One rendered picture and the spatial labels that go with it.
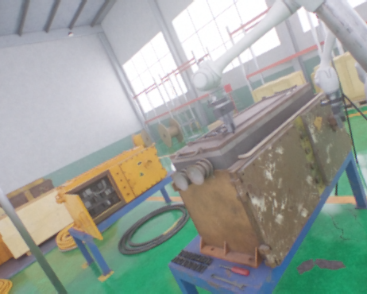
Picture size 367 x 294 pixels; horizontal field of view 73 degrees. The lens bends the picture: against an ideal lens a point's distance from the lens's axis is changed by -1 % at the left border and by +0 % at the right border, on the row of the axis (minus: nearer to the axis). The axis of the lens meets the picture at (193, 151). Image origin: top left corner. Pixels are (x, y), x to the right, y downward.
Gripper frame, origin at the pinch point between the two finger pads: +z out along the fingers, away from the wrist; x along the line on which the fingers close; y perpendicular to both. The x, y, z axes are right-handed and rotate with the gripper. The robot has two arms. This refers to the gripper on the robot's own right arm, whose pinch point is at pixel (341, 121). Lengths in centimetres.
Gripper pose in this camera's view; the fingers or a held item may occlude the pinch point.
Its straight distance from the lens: 196.0
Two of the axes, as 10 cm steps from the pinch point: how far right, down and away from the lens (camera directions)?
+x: 5.8, -4.1, 7.0
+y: 7.1, -1.8, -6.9
